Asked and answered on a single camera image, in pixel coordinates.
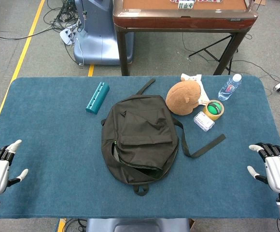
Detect black backpack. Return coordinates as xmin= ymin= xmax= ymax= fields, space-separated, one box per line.
xmin=100 ymin=78 xmax=227 ymax=196

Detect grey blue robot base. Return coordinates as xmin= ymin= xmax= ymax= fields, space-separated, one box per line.
xmin=85 ymin=218 xmax=191 ymax=232

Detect white snack bag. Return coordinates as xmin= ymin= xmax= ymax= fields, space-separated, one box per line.
xmin=180 ymin=73 xmax=212 ymax=107

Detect blue felt table cover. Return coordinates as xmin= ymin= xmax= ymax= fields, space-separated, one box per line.
xmin=0 ymin=75 xmax=280 ymax=219

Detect tan tape roll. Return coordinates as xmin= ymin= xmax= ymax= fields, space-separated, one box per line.
xmin=202 ymin=99 xmax=225 ymax=121

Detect green ball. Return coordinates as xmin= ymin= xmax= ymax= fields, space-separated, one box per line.
xmin=207 ymin=101 xmax=223 ymax=115

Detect clear plastic box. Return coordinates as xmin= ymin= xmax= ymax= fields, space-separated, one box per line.
xmin=193 ymin=111 xmax=215 ymax=132

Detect clear water bottle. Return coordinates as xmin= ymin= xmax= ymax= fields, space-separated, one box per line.
xmin=217 ymin=73 xmax=242 ymax=102

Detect brown plush toy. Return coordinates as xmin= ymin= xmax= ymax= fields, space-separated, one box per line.
xmin=165 ymin=80 xmax=202 ymax=116

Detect teal cylinder block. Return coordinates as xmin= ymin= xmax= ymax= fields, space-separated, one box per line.
xmin=85 ymin=81 xmax=110 ymax=115

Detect white power strip with plugs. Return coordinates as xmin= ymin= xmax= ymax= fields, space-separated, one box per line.
xmin=59 ymin=23 xmax=82 ymax=45

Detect blue grey machine base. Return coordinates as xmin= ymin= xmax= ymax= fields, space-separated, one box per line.
xmin=73 ymin=0 xmax=135 ymax=66

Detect brown mahjong table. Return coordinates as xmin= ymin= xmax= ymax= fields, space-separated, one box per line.
xmin=112 ymin=0 xmax=259 ymax=77

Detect green print mahjong tiles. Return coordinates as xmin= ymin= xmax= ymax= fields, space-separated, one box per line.
xmin=178 ymin=0 xmax=194 ymax=10

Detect black cable tangle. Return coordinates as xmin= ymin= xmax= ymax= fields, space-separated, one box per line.
xmin=43 ymin=0 xmax=83 ymax=32

